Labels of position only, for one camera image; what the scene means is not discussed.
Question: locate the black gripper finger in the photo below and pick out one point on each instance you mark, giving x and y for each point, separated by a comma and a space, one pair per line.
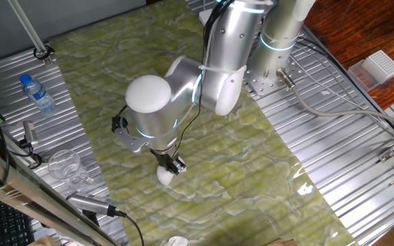
176, 166
163, 165

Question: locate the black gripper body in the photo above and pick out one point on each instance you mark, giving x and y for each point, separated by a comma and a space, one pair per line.
164, 158

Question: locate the white sponge block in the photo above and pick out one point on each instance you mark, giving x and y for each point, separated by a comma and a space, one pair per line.
164, 177

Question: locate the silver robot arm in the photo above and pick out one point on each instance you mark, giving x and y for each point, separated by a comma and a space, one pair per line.
156, 109

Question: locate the green marble pattern mat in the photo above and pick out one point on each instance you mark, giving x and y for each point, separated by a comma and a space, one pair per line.
234, 171

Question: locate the white crumpled tissue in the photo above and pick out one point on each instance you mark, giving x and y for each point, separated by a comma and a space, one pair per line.
177, 241

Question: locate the clear glass mug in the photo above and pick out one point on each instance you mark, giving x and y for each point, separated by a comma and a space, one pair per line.
63, 164

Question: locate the cardboard box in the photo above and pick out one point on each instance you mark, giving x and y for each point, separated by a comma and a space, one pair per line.
280, 242

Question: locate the black clamp tool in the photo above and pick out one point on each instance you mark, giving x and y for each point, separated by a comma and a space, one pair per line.
30, 132

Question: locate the water bottle blue cap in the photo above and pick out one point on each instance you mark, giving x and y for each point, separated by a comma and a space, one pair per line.
38, 95

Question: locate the white power strip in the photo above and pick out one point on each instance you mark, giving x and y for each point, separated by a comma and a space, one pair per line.
204, 15

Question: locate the black keyboard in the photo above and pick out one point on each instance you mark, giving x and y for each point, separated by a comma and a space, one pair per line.
5, 225

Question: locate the aluminium pole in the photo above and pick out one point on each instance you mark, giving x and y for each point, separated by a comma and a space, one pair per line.
26, 24

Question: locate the clear plastic box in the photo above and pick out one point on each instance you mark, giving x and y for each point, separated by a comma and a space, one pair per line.
361, 77

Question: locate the white pipette tip box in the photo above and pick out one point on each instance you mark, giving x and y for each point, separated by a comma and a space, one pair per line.
383, 65

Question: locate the silver camera bracket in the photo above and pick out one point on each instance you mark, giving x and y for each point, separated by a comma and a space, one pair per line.
130, 140

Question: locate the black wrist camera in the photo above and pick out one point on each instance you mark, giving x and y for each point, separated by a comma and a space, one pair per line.
118, 123

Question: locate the silver ribbed camera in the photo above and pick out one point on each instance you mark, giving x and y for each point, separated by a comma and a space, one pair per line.
91, 203

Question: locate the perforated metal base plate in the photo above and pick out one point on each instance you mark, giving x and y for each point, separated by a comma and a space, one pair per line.
269, 82

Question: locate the aluminium frame bar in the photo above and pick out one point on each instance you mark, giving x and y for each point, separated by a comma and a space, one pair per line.
29, 198

